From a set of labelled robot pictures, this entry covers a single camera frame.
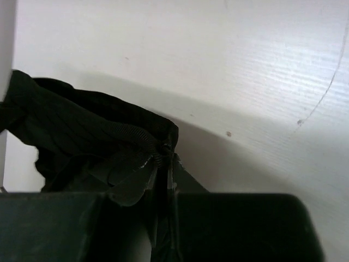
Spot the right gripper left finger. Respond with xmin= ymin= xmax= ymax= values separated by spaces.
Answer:
xmin=0 ymin=163 xmax=159 ymax=262

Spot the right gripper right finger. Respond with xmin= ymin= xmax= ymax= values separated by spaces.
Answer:
xmin=168 ymin=156 xmax=324 ymax=261

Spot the black pleated skirt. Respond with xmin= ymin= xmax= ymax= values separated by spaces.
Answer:
xmin=1 ymin=70 xmax=178 ymax=261

